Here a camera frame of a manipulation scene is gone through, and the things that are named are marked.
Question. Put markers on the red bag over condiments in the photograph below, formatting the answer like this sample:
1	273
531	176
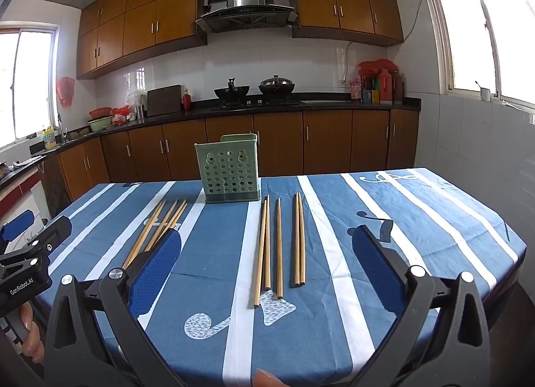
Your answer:
376	67

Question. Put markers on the white cup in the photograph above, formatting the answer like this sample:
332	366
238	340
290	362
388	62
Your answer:
485	94

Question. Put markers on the large sliding window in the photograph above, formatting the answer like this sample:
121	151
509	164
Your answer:
480	35

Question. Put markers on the window beside sink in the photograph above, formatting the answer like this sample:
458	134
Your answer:
29	81

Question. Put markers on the wooden upper cabinets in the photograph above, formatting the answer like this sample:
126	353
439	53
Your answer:
142	23

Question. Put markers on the crumpled red plastic bag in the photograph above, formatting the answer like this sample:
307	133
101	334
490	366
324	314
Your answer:
120	113

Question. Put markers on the blue white striped tablecloth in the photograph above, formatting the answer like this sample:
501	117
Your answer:
334	211

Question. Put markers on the pot with glass lid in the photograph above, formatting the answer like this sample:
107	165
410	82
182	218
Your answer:
276	86

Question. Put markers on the green perforated utensil holder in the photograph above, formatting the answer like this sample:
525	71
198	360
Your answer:
228	173

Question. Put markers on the gas stove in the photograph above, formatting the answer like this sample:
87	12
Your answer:
255	102

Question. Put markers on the black kitchen countertop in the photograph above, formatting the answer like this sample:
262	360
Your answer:
334	103

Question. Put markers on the dark wooden cutting board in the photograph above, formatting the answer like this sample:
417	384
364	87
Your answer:
164	100

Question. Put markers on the yellow detergent bottle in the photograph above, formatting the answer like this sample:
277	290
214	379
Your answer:
49	138

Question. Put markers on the colourful condiment boxes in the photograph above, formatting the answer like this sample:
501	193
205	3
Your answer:
370	96

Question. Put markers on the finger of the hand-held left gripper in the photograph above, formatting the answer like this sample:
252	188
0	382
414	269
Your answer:
16	224
52	234

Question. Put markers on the hanging red plastic bag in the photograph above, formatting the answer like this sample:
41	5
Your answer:
65	90

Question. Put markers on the metal faucet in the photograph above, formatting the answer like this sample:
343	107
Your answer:
61	127

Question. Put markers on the pink cup with straws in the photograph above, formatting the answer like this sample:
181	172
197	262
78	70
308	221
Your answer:
355	92

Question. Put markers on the red basin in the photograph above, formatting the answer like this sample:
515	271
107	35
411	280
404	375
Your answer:
100	112

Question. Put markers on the person's left hand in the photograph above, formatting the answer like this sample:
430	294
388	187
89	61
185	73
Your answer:
31	332

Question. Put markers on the black wok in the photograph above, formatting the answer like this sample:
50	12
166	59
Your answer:
232	92

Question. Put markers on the dark sauce bottle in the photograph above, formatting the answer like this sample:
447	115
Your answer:
397	88

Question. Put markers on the red oil bottle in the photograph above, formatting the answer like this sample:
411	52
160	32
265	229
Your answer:
385	88

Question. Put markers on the person's right hand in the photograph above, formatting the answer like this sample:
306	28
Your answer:
269	379

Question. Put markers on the green basin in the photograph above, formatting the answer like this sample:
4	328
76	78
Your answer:
100	123

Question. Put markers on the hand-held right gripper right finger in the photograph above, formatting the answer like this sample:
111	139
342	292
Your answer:
378	263

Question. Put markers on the wooden cabinets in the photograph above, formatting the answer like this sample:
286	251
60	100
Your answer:
326	140
142	23

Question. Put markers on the wooden lower cabinets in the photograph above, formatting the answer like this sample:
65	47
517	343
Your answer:
326	140

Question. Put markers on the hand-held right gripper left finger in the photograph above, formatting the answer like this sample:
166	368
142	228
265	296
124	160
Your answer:
161	263

